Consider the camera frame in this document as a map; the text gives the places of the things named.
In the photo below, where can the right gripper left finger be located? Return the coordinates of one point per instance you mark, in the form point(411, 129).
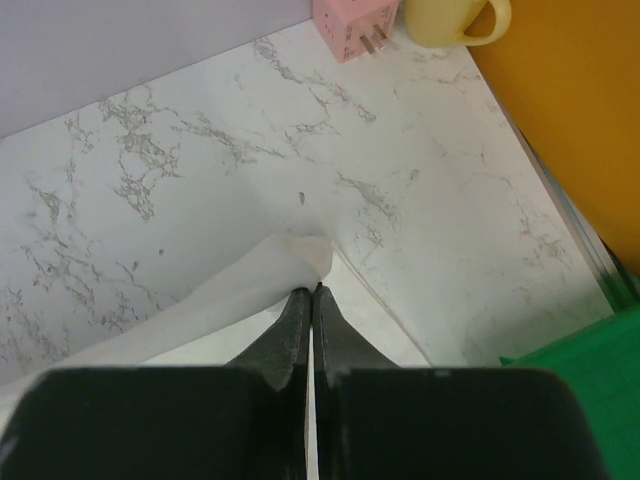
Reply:
point(278, 362)

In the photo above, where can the green plastic tray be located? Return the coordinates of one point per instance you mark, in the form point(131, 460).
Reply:
point(601, 365)

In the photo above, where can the pink plug cube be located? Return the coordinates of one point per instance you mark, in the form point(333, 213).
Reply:
point(351, 28)

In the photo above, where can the yellow mug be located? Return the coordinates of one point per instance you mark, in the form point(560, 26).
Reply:
point(442, 23)

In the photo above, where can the white t shirt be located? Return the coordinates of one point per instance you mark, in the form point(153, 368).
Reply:
point(222, 316)

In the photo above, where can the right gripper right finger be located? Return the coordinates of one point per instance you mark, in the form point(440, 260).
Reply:
point(337, 346)

